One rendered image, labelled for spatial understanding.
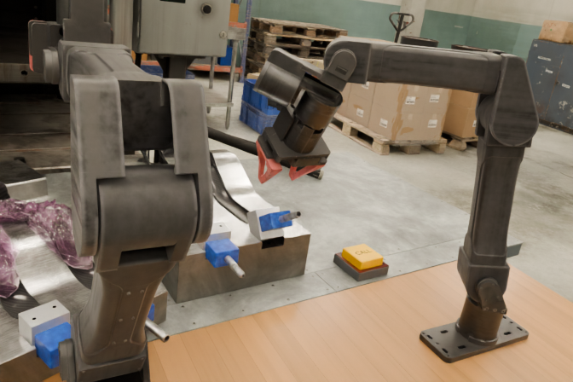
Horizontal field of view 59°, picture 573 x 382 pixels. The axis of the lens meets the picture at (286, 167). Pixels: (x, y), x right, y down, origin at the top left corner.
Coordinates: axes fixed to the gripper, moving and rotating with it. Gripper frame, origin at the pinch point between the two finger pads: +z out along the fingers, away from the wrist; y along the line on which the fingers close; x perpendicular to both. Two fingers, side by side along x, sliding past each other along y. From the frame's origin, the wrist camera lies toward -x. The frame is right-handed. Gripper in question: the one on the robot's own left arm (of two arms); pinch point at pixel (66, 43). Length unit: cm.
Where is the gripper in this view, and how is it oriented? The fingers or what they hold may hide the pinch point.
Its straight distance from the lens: 85.4
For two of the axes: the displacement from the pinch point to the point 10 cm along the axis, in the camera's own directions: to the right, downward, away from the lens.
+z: -4.7, -3.2, 8.3
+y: -8.8, 0.4, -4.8
